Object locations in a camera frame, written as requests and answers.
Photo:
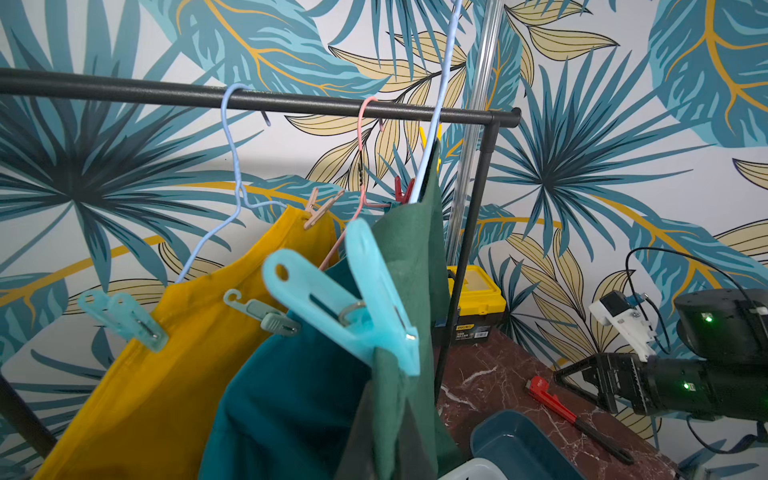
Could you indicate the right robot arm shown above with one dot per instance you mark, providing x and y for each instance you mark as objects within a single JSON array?
[{"x": 726, "y": 329}]

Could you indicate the mint clothespin far left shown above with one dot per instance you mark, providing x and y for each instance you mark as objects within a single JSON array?
[{"x": 123, "y": 314}]

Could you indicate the black clothes rack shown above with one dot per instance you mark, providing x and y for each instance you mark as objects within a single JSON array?
[{"x": 86, "y": 87}]

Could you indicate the yellow t-shirt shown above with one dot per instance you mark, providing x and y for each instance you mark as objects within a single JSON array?
[{"x": 152, "y": 413}]

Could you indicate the beige clothespin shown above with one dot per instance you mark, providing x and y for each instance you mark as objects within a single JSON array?
[{"x": 317, "y": 212}]

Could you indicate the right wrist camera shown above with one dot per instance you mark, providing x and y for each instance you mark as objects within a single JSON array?
[{"x": 615, "y": 310}]

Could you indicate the red clothespin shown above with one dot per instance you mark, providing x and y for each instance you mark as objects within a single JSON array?
[{"x": 402, "y": 192}]

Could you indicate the turquoise clothespin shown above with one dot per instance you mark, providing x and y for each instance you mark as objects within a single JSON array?
[{"x": 376, "y": 319}]

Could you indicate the dark teal tray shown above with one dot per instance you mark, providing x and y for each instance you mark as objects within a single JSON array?
[{"x": 520, "y": 449}]

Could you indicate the red pipe wrench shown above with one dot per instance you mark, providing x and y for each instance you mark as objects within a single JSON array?
[{"x": 538, "y": 389}]

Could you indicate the dark green t-shirt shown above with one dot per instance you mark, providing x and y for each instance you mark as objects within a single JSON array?
[{"x": 393, "y": 429}]

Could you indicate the pale green clothespin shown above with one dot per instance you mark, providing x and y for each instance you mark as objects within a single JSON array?
[{"x": 271, "y": 320}]

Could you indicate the white plastic basket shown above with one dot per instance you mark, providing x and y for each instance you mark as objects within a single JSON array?
[{"x": 475, "y": 469}]

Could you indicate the teal blue t-shirt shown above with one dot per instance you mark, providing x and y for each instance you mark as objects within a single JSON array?
[{"x": 288, "y": 412}]

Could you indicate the pink wire hanger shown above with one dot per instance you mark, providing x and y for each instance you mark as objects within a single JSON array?
[{"x": 363, "y": 203}]

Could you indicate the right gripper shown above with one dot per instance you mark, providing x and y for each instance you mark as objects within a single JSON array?
[{"x": 614, "y": 375}]

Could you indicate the yellow black toolbox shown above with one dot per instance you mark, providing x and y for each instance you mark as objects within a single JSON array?
[{"x": 482, "y": 307}]

